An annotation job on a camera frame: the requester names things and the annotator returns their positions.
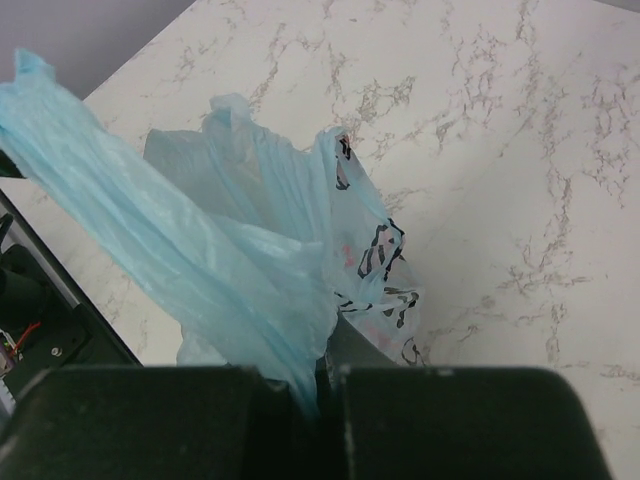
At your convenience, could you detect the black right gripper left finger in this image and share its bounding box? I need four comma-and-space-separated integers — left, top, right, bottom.
249, 372, 310, 479

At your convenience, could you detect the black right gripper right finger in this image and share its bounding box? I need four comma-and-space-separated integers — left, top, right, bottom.
317, 314, 395, 479

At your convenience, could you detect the light blue plastic bag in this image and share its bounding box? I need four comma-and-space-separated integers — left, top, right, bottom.
1, 49, 423, 416

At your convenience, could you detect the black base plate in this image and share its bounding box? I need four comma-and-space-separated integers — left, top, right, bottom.
1, 195, 141, 403

